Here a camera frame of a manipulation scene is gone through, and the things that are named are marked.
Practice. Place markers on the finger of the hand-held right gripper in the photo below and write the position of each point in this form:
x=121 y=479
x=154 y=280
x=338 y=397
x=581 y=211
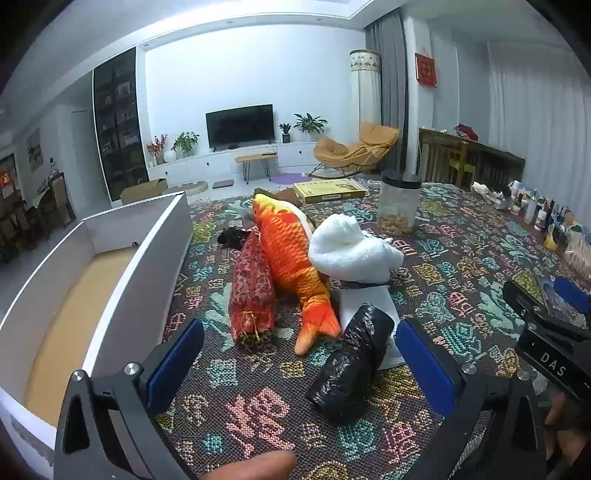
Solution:
x=521 y=297
x=572 y=293

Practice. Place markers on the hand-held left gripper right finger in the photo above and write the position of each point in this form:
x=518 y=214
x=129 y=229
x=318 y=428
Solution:
x=422 y=360

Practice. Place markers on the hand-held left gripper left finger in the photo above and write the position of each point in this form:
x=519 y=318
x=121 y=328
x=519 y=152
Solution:
x=178 y=360

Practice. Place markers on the black plastic bag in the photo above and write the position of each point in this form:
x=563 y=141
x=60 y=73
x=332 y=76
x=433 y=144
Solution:
x=351 y=360

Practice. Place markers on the red mesh gift bag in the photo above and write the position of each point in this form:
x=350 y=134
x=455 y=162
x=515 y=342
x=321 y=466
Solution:
x=251 y=286

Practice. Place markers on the white fluffy plush cloth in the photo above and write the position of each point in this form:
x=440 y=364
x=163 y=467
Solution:
x=351 y=254

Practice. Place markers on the black knitted cloth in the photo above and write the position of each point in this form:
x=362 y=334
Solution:
x=231 y=236

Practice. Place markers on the large white storage box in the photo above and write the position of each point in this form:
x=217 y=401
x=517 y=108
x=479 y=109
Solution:
x=115 y=226

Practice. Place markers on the orange fish plush toy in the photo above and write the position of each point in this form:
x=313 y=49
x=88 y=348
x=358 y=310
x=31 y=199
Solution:
x=286 y=249

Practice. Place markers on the brown fuzzy cloth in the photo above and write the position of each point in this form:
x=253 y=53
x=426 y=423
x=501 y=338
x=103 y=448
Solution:
x=281 y=196

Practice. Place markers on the person's right hand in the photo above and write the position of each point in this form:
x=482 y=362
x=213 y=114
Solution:
x=561 y=415

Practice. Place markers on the person's left hand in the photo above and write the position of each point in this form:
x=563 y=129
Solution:
x=254 y=466

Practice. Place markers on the patterned woven blanket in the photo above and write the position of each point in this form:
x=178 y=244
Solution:
x=452 y=258

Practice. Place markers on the white paper sheet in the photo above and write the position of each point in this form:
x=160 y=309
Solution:
x=369 y=295

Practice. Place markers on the row of bottles and jars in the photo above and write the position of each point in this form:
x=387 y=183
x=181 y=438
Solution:
x=540 y=212

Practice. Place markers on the yellow-green chair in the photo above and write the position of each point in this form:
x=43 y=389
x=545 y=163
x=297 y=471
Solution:
x=461 y=161

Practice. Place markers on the clear jar with black lid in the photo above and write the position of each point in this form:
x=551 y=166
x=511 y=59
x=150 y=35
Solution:
x=397 y=203

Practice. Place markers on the open cardboard box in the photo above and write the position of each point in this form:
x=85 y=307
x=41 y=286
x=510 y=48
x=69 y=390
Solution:
x=145 y=189

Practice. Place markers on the round beige floor cushion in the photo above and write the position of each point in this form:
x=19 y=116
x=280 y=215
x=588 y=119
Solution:
x=197 y=187

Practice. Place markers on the red cloth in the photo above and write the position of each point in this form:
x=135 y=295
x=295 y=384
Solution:
x=466 y=131

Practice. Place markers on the white sheer curtain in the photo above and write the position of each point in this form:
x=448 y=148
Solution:
x=540 y=115

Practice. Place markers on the flat yellow cardboard box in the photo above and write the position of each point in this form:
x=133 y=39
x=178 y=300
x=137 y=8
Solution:
x=330 y=190

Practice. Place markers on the wooden dining chair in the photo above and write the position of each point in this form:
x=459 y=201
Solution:
x=62 y=198

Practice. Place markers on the round white vase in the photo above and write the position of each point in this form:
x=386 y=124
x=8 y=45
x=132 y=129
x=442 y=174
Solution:
x=170 y=156

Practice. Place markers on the purple floor mat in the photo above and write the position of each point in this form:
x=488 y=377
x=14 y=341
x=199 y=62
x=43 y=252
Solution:
x=284 y=178

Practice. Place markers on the red flowers in vase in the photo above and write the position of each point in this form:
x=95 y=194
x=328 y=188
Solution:
x=157 y=147

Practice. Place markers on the small wooden side table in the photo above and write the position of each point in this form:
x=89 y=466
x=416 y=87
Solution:
x=256 y=158

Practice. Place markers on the bushy green potted plant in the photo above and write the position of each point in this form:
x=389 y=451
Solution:
x=185 y=143

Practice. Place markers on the orange rocking chair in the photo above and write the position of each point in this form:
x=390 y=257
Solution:
x=351 y=150

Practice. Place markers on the white television cabinet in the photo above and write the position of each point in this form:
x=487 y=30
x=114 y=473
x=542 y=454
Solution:
x=295 y=154

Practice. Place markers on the black flat television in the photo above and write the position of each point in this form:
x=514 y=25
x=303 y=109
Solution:
x=240 y=127

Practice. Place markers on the dark glass display cabinet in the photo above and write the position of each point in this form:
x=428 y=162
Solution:
x=120 y=124

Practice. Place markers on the small potted plant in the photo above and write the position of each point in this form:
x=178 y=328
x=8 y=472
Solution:
x=285 y=134

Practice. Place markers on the tall white air conditioner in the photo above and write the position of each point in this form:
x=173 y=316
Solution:
x=367 y=92

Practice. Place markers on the broad-leaf potted plant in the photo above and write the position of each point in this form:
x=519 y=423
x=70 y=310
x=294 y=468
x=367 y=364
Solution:
x=309 y=125

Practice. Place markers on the grey curtain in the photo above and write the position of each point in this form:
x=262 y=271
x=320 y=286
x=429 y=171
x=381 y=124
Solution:
x=392 y=69

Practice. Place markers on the red wall hanging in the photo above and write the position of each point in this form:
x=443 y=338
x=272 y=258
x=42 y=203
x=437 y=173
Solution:
x=425 y=70

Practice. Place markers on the framed wall picture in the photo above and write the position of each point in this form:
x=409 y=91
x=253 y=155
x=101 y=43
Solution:
x=34 y=150

